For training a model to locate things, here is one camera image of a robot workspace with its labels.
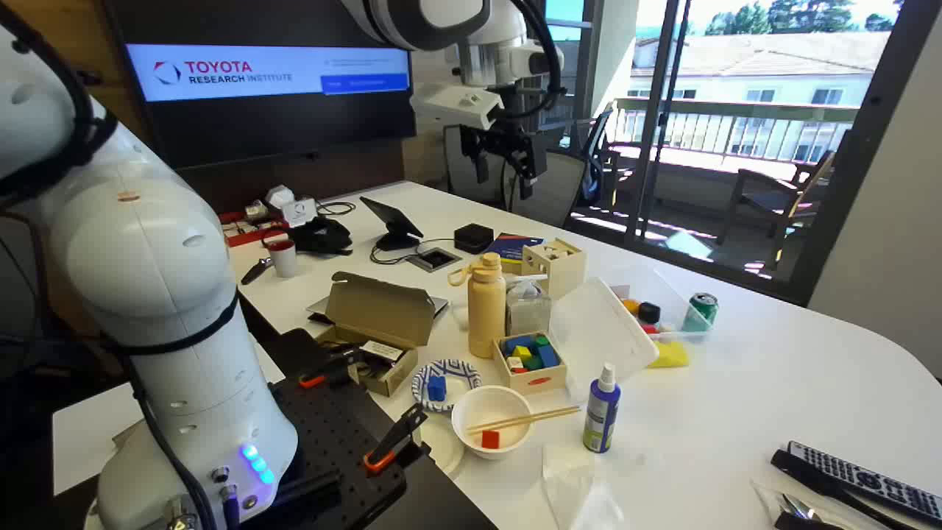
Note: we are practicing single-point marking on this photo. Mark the blue spray bottle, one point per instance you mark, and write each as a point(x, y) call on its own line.
point(601, 413)

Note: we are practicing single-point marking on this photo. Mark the blue patterned plate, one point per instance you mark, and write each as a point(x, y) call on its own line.
point(458, 373)

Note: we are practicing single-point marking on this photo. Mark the black pen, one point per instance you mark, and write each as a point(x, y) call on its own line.
point(253, 272)

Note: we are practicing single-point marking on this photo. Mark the blue book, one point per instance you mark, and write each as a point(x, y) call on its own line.
point(513, 245)

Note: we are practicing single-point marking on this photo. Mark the black remote keyboard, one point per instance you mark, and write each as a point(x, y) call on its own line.
point(864, 482)

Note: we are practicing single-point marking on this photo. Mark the small green block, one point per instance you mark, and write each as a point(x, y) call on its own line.
point(540, 341)

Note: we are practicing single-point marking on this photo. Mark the black tablet on stand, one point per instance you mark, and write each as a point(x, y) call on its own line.
point(392, 223)

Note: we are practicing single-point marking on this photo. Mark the table power outlet panel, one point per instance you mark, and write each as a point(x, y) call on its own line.
point(433, 257)

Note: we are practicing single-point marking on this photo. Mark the red block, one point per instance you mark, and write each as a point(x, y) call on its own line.
point(489, 439)

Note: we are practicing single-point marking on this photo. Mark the wooden stick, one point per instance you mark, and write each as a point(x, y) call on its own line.
point(526, 419)

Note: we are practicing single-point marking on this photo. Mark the yellow bottle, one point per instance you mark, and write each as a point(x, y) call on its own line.
point(487, 310)

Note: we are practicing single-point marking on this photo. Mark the clear plastic bag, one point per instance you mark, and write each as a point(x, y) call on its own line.
point(577, 491)

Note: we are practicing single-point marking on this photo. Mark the dark patio chair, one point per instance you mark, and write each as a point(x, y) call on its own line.
point(775, 192)

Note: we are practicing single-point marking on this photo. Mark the wooden shape sorter cube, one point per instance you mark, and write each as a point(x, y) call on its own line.
point(554, 267)

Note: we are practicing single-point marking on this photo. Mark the open cardboard box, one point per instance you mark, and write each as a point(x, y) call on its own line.
point(384, 314)

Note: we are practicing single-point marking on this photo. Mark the balcony railing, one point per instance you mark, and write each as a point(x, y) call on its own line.
point(738, 129)

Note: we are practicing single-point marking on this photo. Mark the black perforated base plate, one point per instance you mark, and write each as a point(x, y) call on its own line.
point(333, 432)

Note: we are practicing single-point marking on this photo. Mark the black bag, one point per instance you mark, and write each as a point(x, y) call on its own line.
point(323, 236)

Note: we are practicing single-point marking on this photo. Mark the red box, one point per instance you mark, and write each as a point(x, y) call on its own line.
point(245, 230)

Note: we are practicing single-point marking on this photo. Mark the small clear jar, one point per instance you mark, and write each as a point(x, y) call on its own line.
point(530, 310)

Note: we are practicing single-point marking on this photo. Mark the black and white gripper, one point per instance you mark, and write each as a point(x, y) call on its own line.
point(502, 145)

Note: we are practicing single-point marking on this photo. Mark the teal can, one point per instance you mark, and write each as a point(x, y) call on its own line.
point(698, 314)

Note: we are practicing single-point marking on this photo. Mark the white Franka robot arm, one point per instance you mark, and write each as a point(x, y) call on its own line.
point(147, 255)

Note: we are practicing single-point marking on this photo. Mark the white bowl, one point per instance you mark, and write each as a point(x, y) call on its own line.
point(489, 409)

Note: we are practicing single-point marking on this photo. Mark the wooden block tray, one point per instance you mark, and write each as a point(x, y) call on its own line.
point(533, 378)

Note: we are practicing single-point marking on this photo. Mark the black block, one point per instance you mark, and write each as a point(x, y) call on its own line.
point(648, 314)

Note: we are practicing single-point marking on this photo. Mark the clear plastic container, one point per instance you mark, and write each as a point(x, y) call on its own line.
point(673, 308)

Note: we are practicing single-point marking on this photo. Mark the small black box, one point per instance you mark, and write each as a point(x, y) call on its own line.
point(476, 236)

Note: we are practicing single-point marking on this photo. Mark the white cup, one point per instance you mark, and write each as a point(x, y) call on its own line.
point(284, 260)

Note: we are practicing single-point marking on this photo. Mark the yellow sponge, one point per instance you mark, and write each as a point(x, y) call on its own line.
point(670, 354)

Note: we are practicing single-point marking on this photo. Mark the wall television screen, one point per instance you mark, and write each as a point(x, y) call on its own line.
point(267, 76)

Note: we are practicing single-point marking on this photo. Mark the black orange clamp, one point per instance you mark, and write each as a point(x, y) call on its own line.
point(392, 439)
point(329, 373)

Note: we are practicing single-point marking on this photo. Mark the yellow tray block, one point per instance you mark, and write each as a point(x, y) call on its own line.
point(523, 353)

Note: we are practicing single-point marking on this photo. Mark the large blue tray block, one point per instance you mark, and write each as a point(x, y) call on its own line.
point(546, 354)

